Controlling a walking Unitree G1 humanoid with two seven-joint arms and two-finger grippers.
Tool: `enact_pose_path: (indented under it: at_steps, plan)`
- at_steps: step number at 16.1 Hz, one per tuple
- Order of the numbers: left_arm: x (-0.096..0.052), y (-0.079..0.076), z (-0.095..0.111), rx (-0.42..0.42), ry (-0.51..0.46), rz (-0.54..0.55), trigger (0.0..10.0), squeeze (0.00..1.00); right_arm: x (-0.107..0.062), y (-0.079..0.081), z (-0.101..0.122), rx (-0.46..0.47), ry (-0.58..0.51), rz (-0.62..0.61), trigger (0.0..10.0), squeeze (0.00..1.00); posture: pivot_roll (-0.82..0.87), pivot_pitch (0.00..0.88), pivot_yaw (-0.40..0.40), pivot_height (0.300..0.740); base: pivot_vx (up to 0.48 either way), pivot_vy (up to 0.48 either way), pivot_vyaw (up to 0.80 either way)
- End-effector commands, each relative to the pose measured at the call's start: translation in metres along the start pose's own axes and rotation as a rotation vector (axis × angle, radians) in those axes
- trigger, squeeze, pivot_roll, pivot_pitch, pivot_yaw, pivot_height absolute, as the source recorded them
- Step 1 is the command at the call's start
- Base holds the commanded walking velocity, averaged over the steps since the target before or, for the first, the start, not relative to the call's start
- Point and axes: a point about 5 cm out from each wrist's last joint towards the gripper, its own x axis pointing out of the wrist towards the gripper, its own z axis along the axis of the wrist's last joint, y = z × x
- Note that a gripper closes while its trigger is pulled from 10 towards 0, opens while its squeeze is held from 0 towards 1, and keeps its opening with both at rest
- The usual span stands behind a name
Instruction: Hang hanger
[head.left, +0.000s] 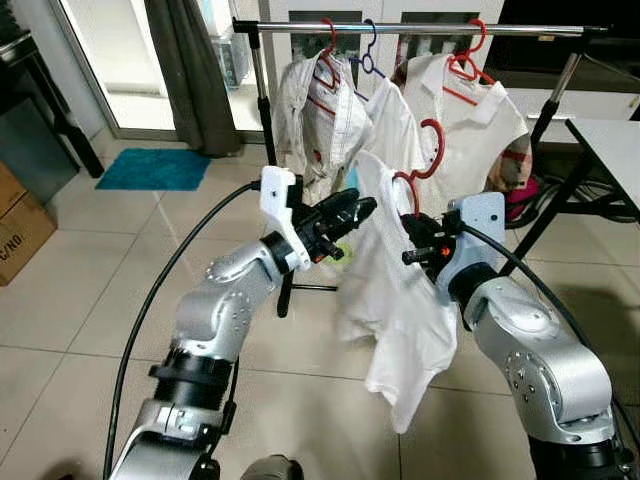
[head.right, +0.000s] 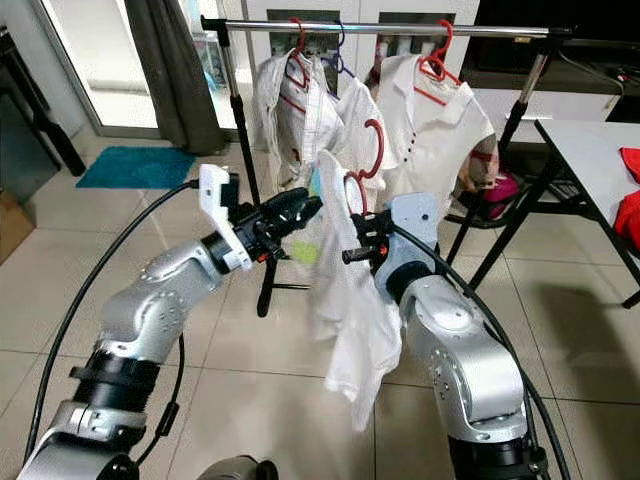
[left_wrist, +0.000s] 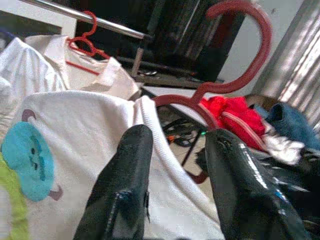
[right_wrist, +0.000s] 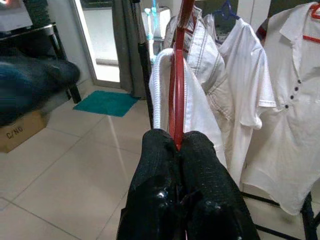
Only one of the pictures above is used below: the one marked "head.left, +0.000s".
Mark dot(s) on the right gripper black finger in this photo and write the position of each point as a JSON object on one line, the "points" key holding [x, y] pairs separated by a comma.
{"points": [[425, 221], [410, 230]]}

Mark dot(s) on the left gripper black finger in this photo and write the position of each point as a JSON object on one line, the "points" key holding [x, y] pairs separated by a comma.
{"points": [[358, 206], [355, 224]]}

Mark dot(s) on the white shirt with colourful prints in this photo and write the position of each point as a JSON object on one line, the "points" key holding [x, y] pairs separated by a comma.
{"points": [[400, 330]]}

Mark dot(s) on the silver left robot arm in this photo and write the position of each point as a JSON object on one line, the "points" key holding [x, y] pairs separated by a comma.
{"points": [[220, 310]]}

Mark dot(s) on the blue clothes hanger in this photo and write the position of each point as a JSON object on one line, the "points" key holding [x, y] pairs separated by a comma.
{"points": [[365, 68]]}

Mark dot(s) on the white striped shirt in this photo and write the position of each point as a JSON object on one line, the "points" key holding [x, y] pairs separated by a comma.
{"points": [[330, 120]]}

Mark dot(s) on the pink patterned garment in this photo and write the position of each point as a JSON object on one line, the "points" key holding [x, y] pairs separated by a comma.
{"points": [[525, 190]]}

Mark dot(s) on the black table leg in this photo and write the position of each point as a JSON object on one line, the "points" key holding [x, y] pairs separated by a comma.
{"points": [[545, 216]]}

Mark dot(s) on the teal floor mat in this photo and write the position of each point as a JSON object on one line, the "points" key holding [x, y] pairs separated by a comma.
{"points": [[150, 170]]}

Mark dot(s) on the metal clothes rack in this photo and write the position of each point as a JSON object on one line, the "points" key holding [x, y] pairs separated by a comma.
{"points": [[420, 29]]}

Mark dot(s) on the dark grey curtain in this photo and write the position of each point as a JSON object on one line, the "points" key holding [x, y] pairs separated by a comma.
{"points": [[190, 80]]}

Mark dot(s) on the white glass-door cabinet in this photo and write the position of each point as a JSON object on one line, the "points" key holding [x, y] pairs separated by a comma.
{"points": [[385, 9]]}

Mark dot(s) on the white low sideboard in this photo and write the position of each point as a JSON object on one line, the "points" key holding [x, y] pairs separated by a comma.
{"points": [[600, 105]]}

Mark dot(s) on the grey robot leg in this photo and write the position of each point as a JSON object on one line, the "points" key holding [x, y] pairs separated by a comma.
{"points": [[272, 468]]}

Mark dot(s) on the black television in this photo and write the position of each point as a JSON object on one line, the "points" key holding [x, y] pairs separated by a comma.
{"points": [[610, 60]]}

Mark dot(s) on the white framed glass door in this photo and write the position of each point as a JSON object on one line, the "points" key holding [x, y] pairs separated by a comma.
{"points": [[110, 60]]}

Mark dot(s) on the brown cardboard box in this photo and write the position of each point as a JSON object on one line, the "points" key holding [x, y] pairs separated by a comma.
{"points": [[25, 230]]}

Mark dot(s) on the black metal desk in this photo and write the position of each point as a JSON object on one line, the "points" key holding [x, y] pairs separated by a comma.
{"points": [[30, 120]]}

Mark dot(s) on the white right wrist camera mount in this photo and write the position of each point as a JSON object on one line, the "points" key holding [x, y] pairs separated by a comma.
{"points": [[480, 225]]}

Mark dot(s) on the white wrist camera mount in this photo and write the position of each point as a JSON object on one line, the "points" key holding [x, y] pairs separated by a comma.
{"points": [[280, 215], [480, 225]]}

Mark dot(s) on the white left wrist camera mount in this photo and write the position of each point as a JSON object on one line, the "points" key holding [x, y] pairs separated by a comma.
{"points": [[280, 215]]}

